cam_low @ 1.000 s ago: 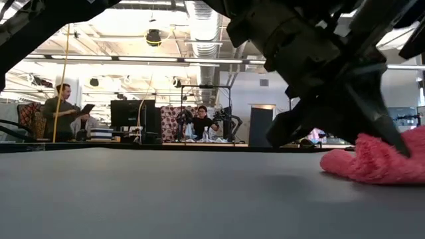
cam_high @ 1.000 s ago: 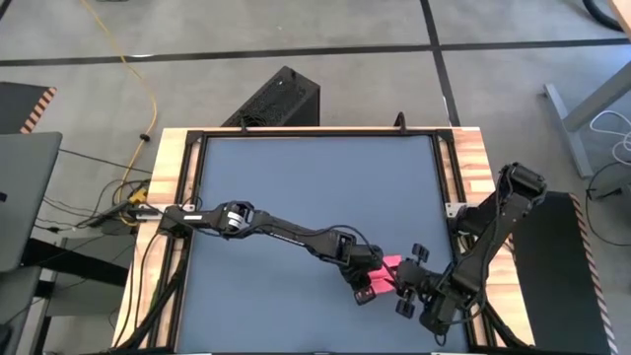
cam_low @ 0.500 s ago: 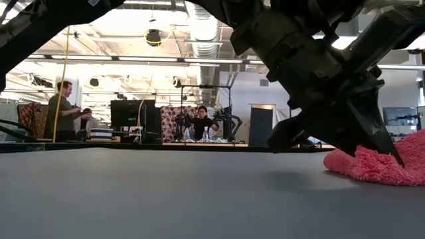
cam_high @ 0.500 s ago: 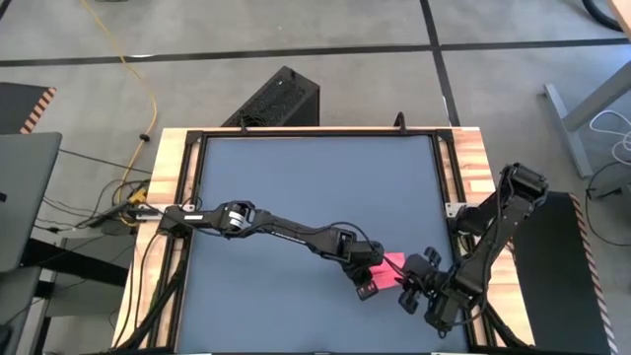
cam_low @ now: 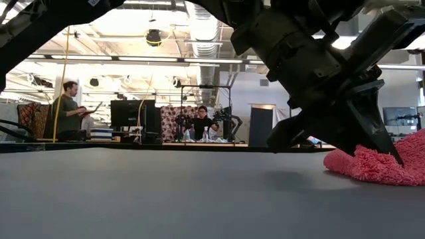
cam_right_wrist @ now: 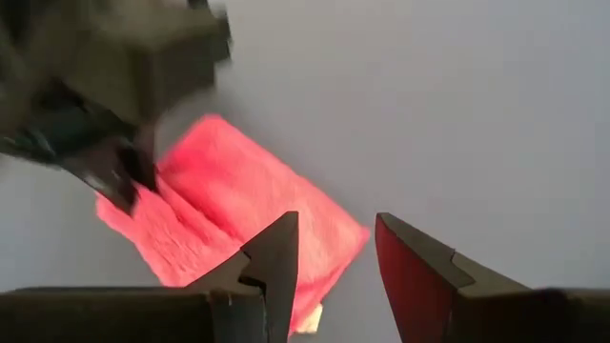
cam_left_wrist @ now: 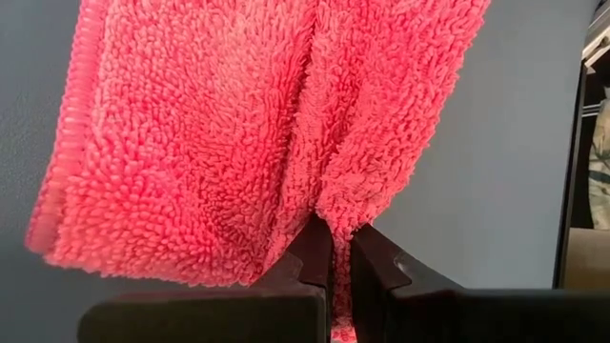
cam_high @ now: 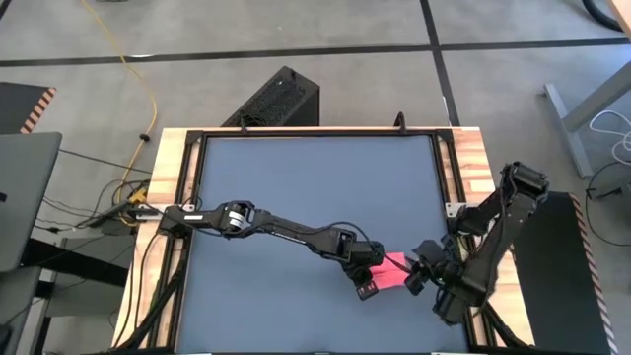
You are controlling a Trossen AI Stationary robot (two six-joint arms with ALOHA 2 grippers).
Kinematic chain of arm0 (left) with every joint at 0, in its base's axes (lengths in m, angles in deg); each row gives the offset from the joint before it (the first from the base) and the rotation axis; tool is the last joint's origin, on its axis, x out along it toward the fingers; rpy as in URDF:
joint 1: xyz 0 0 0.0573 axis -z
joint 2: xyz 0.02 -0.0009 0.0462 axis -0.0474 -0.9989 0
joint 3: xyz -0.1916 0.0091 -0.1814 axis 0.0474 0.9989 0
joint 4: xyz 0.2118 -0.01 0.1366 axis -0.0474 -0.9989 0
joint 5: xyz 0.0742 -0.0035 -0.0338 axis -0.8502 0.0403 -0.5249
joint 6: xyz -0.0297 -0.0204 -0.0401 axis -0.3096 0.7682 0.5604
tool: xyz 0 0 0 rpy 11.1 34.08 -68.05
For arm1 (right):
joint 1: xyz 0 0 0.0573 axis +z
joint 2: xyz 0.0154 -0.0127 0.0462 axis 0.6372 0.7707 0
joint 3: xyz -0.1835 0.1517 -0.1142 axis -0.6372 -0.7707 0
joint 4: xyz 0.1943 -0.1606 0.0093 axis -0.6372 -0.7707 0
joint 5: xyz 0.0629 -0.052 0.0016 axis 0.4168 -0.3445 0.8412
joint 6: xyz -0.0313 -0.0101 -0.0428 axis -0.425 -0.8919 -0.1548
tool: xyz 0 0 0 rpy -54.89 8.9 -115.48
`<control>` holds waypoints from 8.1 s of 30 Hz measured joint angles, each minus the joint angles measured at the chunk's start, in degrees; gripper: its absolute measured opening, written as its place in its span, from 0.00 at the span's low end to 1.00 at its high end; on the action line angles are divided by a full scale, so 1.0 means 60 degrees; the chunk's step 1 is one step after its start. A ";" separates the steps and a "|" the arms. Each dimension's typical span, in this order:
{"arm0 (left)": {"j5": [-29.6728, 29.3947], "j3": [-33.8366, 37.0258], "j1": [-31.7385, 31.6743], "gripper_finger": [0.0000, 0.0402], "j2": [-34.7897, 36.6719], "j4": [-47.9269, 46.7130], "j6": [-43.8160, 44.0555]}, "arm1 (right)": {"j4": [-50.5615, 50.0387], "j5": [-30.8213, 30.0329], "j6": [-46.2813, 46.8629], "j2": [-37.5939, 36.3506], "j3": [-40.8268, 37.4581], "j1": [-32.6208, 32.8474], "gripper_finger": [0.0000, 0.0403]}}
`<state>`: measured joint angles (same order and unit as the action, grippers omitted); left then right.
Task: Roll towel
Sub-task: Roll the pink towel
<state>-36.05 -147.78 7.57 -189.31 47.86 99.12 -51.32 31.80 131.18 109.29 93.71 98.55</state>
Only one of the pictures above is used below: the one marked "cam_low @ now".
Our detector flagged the black monitor back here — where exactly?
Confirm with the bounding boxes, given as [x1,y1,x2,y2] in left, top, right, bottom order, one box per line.
[110,99,157,132]

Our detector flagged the red circle patterned cloth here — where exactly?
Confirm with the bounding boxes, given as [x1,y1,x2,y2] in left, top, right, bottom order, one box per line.
[161,105,200,142]

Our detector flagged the patterned fabric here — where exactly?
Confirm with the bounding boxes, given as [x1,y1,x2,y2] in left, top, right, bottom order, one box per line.
[17,102,50,139]

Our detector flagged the stacked white boxes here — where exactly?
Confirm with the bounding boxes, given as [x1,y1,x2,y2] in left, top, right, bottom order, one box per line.
[89,127,113,140]

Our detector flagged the blue-grey table mat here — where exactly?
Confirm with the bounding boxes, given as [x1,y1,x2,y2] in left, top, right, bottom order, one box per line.
[0,147,425,239]

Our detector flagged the black curved hose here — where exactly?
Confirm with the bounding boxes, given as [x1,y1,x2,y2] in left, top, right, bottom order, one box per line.
[0,118,37,141]

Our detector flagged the black ceiling dome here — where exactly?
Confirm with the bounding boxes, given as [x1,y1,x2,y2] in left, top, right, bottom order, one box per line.
[145,29,163,47]

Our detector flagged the open laptop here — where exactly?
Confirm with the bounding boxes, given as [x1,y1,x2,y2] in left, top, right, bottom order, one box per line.
[79,101,104,118]

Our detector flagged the black metal rack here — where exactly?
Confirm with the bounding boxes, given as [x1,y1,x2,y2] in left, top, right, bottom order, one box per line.
[180,84,232,114]

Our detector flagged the person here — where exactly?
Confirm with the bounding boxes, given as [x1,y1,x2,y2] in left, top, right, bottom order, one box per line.
[51,80,88,142]
[191,105,220,141]

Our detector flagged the yellow hanging cable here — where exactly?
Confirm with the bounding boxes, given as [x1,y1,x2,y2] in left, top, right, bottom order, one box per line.
[52,26,71,143]

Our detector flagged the black computer monitor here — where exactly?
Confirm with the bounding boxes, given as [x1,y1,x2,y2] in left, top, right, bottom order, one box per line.
[382,106,418,127]

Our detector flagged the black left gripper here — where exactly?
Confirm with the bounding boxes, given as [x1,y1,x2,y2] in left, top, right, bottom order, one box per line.
[230,9,405,167]

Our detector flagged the dark blue panel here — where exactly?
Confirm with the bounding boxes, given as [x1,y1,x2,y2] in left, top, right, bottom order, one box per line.
[249,106,274,148]

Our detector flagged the silver ventilation duct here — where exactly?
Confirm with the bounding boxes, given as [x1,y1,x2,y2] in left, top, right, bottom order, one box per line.
[185,1,222,106]

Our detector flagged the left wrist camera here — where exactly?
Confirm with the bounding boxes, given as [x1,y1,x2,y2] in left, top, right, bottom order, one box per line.
[345,6,425,72]

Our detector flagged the pink terry towel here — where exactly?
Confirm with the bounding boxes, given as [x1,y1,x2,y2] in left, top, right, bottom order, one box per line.
[323,128,425,187]

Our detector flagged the long ceiling light strip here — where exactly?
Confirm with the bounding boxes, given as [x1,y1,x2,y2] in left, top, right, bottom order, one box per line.
[25,54,266,66]

